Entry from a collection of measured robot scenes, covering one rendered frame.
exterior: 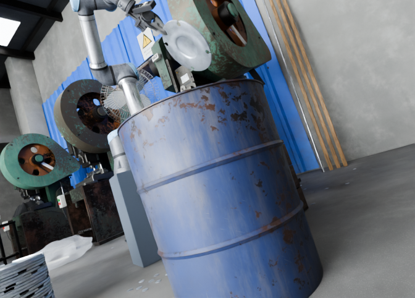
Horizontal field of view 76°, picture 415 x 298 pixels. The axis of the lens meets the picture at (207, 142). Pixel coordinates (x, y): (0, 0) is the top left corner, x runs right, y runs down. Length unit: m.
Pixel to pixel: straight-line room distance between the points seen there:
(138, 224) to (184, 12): 1.23
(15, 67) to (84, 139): 4.76
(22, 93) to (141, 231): 6.18
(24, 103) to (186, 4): 5.78
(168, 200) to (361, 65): 2.52
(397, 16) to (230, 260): 2.65
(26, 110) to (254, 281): 6.76
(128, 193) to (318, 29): 2.39
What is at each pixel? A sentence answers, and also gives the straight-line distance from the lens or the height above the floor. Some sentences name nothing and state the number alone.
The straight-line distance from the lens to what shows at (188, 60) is 1.47.
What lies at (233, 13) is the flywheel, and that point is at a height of 1.29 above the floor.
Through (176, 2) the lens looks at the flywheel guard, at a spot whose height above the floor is 1.35.
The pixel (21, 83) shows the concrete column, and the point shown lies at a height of 3.56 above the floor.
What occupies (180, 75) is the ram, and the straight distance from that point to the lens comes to 2.16.
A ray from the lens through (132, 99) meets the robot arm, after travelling 1.56.
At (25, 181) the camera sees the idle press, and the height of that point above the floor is 1.04.
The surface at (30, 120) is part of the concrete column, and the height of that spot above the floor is 2.67.
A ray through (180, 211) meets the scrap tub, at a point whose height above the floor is 0.25.
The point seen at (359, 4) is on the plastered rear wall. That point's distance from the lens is 3.02.
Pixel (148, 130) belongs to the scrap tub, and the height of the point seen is 0.43.
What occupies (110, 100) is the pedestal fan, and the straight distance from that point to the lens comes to 2.85.
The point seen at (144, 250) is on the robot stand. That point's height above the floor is 0.07.
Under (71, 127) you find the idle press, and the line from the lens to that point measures 2.97.
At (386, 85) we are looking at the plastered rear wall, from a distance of 2.85.
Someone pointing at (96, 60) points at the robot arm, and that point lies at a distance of 1.62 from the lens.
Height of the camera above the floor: 0.30
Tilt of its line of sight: 7 degrees up
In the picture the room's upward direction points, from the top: 19 degrees counter-clockwise
